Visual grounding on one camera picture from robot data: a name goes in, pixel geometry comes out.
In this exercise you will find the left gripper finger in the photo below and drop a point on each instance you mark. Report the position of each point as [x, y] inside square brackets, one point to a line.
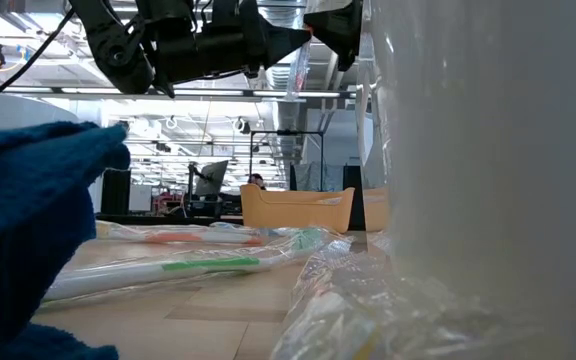
[283, 42]

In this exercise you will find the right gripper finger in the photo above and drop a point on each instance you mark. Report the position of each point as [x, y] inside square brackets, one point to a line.
[338, 30]

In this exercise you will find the orange plastic bin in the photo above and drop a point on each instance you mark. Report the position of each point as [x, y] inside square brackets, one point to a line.
[298, 207]

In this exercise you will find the white plastic bin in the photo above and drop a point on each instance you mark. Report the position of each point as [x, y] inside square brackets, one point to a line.
[493, 175]
[13, 112]

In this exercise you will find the green toothbrush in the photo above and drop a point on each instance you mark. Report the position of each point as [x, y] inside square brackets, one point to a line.
[208, 264]

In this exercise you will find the grey monitor on arm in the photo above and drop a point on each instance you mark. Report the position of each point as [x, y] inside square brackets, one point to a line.
[212, 177]

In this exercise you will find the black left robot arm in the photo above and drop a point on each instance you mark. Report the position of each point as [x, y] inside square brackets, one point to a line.
[118, 50]

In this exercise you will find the person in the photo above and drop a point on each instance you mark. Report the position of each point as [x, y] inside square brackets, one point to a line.
[257, 181]

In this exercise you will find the black cabinet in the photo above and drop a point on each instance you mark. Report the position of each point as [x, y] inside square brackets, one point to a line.
[353, 195]
[115, 192]

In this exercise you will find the blue folded cloth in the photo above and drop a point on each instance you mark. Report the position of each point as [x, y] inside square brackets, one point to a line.
[18, 210]

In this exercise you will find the black ceiling light rail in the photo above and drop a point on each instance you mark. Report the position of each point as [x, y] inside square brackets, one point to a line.
[93, 91]

